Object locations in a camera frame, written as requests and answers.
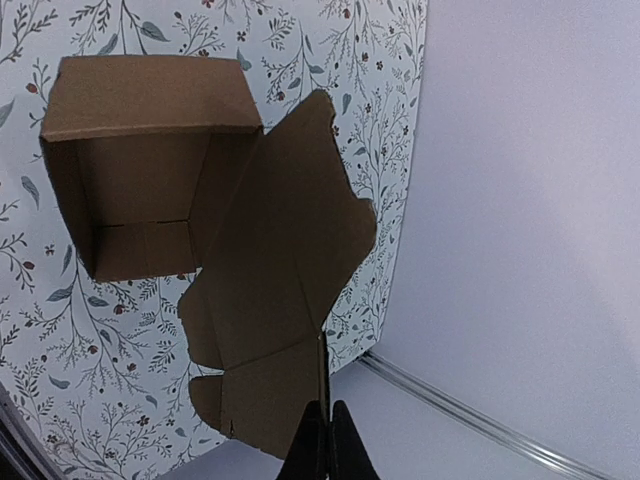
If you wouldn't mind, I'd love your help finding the front aluminium rail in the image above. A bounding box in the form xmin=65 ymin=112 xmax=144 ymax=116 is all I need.
xmin=1 ymin=386 xmax=57 ymax=479

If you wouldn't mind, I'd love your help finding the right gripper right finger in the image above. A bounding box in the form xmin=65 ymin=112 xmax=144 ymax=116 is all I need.
xmin=329 ymin=400 xmax=378 ymax=480

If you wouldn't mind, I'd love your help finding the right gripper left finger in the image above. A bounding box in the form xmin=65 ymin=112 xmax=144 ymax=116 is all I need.
xmin=277 ymin=400 xmax=329 ymax=480

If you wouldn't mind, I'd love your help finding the floral patterned table mat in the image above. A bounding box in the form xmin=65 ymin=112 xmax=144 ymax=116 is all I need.
xmin=1 ymin=1 xmax=428 ymax=479

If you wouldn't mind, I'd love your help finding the right aluminium frame post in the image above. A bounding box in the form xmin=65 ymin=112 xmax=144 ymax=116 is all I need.
xmin=358 ymin=351 xmax=615 ymax=480

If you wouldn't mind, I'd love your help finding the brown cardboard box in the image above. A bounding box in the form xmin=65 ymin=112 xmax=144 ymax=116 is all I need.
xmin=39 ymin=55 xmax=377 ymax=458

